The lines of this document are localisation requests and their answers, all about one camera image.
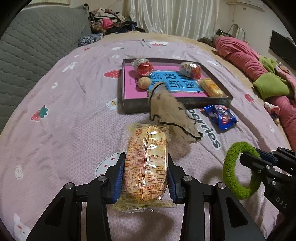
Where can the red chocolate egg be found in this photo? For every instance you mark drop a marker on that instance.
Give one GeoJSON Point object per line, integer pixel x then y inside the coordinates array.
{"type": "Point", "coordinates": [190, 69]}
{"type": "Point", "coordinates": [143, 66]}

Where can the yellow cake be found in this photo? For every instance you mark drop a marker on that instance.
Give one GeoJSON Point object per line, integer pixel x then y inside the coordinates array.
{"type": "Point", "coordinates": [146, 169]}
{"type": "Point", "coordinates": [211, 88]}

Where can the shallow purple box tray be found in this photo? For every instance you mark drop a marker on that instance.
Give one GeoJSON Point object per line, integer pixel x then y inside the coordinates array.
{"type": "Point", "coordinates": [140, 105]}

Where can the blue patterned cloth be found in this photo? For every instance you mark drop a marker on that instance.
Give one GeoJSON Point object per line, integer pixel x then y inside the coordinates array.
{"type": "Point", "coordinates": [89, 39]}

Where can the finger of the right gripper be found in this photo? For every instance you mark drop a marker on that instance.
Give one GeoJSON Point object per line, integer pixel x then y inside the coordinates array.
{"type": "Point", "coordinates": [282, 158]}
{"type": "Point", "coordinates": [266, 171]}

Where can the beige scrunchie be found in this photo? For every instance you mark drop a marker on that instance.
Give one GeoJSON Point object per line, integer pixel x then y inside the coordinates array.
{"type": "Point", "coordinates": [167, 110]}

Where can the pink rolled blanket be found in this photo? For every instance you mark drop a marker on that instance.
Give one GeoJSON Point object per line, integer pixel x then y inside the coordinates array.
{"type": "Point", "coordinates": [247, 60]}

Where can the white curtain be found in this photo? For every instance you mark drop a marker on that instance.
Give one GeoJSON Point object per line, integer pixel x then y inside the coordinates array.
{"type": "Point", "coordinates": [190, 19]}

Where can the blue oreo packet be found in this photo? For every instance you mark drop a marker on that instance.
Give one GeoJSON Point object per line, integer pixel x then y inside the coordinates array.
{"type": "Point", "coordinates": [223, 116]}

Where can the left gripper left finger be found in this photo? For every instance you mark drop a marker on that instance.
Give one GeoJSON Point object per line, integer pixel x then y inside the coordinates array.
{"type": "Point", "coordinates": [62, 218]}

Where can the small plush doll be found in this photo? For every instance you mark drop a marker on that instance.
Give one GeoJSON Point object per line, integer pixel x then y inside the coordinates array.
{"type": "Point", "coordinates": [274, 112]}

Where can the black television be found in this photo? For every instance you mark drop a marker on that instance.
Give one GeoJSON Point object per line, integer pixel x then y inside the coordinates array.
{"type": "Point", "coordinates": [283, 47]}

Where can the white air conditioner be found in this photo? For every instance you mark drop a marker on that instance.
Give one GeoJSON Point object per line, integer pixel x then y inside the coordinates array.
{"type": "Point", "coordinates": [254, 4]}

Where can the pile of clothes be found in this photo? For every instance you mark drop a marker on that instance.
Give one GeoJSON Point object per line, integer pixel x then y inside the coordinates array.
{"type": "Point", "coordinates": [106, 21]}

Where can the pink strawberry print blanket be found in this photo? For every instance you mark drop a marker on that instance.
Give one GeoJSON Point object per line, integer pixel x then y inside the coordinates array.
{"type": "Point", "coordinates": [73, 120]}

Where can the green fleece cloth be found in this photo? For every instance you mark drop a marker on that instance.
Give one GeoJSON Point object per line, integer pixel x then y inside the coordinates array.
{"type": "Point", "coordinates": [276, 82]}

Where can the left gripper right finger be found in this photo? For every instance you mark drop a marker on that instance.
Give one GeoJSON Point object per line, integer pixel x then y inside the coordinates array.
{"type": "Point", "coordinates": [229, 220]}

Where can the grey quilted headboard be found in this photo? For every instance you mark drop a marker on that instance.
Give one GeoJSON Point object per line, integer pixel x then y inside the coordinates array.
{"type": "Point", "coordinates": [59, 20]}

